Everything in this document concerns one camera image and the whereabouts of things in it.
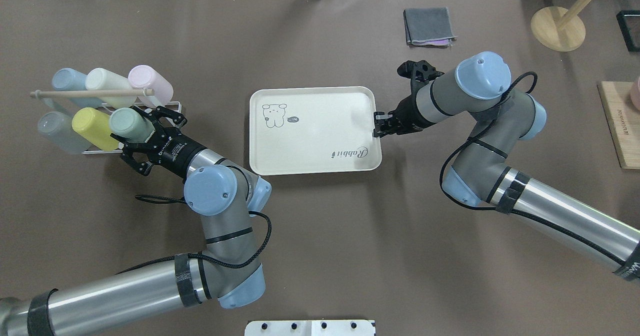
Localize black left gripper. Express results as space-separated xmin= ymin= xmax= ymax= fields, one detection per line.
xmin=110 ymin=106 xmax=207 ymax=179

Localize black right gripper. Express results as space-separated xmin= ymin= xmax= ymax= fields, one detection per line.
xmin=372 ymin=60 xmax=444 ymax=138

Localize green plastic cup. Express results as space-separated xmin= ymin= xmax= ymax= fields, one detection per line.
xmin=108 ymin=108 xmax=155 ymax=143

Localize cream rabbit tray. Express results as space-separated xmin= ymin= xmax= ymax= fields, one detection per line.
xmin=249 ymin=87 xmax=383 ymax=175

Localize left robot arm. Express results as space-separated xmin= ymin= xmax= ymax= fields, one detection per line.
xmin=1 ymin=102 xmax=205 ymax=334

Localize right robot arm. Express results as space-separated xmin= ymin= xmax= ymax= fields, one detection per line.
xmin=373 ymin=52 xmax=639 ymax=283

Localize yellow plastic cup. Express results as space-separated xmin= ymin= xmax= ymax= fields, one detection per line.
xmin=71 ymin=107 xmax=119 ymax=151

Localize pink plastic cup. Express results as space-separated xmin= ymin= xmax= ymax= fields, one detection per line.
xmin=127 ymin=65 xmax=174 ymax=108

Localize cream plastic cup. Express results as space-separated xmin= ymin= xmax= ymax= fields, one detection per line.
xmin=85 ymin=68 xmax=137 ymax=109

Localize grey plastic cup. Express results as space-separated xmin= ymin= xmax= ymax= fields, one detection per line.
xmin=37 ymin=112 xmax=91 ymax=154

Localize blue plastic cup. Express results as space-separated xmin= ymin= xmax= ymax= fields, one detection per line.
xmin=51 ymin=68 xmax=103 ymax=108

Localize grey folded cloth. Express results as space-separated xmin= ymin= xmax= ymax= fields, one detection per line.
xmin=403 ymin=7 xmax=455 ymax=47

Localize wooden mug tree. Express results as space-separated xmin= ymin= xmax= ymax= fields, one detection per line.
xmin=530 ymin=0 xmax=592 ymax=52

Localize bamboo cutting board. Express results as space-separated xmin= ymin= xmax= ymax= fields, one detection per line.
xmin=598 ymin=81 xmax=640 ymax=170

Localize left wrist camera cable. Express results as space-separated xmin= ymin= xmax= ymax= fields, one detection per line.
xmin=115 ymin=195 xmax=273 ymax=275

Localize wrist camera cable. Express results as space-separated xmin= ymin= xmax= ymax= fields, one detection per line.
xmin=115 ymin=195 xmax=273 ymax=275
xmin=439 ymin=71 xmax=640 ymax=269

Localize white wire cup rack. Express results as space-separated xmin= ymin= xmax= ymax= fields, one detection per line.
xmin=29 ymin=88 xmax=183 ymax=154

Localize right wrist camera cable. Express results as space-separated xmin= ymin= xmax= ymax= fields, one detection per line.
xmin=439 ymin=71 xmax=640 ymax=269

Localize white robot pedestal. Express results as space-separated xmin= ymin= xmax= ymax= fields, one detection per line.
xmin=244 ymin=319 xmax=377 ymax=335

